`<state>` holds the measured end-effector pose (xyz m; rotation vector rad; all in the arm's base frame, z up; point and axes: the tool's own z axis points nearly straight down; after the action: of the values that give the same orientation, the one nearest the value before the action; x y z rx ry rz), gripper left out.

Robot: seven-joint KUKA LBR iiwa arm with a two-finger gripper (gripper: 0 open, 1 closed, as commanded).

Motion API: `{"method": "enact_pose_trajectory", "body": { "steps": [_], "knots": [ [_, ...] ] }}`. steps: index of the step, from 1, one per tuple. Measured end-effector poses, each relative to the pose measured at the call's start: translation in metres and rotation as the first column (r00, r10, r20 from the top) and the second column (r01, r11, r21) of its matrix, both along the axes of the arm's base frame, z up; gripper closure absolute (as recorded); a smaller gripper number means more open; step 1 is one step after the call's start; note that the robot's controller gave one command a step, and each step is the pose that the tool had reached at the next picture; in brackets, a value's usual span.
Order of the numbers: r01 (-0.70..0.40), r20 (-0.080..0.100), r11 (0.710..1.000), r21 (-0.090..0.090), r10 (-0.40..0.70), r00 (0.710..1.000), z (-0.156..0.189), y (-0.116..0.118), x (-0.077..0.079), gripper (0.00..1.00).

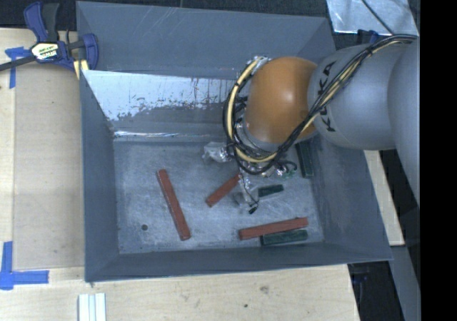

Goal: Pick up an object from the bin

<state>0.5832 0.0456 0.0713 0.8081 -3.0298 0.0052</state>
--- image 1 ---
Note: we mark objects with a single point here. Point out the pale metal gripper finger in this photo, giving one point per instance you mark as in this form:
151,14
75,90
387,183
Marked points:
239,198
250,187

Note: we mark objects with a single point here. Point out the red-brown flat block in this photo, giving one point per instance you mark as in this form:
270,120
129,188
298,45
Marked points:
173,204
273,228
221,192

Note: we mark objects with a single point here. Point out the dark green flat block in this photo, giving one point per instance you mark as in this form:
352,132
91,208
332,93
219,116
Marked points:
270,190
284,237
306,160

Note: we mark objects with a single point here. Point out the grey metal bin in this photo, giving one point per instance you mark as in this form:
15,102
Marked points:
150,198

